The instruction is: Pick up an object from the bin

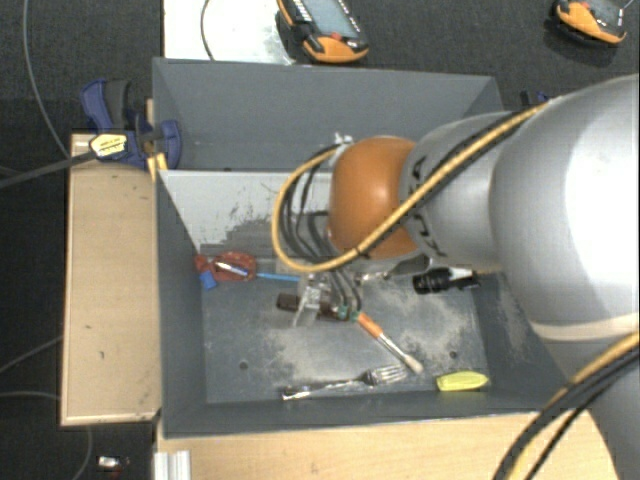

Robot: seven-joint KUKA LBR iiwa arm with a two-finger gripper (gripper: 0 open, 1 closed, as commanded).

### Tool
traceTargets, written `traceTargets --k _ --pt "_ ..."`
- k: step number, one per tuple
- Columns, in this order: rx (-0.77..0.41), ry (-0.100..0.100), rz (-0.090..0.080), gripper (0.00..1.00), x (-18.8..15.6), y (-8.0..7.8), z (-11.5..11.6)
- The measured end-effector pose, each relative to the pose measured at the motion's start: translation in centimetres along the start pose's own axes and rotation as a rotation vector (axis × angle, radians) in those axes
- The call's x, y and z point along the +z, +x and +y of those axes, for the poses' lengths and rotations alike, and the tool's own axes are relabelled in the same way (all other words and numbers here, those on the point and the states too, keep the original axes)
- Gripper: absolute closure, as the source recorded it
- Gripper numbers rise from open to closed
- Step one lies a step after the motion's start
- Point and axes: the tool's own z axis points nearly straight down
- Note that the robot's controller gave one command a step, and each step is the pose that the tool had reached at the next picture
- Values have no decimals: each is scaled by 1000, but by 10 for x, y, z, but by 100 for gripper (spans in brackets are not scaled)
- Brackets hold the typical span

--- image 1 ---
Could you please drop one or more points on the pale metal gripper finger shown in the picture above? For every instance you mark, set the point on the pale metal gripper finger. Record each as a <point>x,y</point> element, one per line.
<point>316,288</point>
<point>305,313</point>

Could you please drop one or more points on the black cylinder on white bracket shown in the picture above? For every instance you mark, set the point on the black cylinder on white bracket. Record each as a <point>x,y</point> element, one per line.
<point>434,282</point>

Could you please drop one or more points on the small blue piece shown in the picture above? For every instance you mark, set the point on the small blue piece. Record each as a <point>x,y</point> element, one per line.
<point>208,281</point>

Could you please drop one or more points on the pale wood board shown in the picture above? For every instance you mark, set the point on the pale wood board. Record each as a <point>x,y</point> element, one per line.
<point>112,288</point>

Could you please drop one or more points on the grey metal bin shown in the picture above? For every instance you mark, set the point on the grey metal bin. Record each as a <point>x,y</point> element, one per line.
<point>300,118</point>

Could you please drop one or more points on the thin blue stick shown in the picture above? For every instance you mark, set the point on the thin blue stick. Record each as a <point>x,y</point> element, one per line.
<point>277,277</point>

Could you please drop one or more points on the red oval tool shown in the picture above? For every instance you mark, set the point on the red oval tool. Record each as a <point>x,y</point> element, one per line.
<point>235,259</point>

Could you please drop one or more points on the silver metal fork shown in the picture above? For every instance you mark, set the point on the silver metal fork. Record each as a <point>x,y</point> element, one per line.
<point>345,383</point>

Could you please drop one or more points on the dark brown flat block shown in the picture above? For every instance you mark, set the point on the dark brown flat block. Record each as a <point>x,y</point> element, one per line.
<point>287,302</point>

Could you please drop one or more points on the orange and white brush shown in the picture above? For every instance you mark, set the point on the orange and white brush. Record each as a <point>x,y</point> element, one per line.
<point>372,325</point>

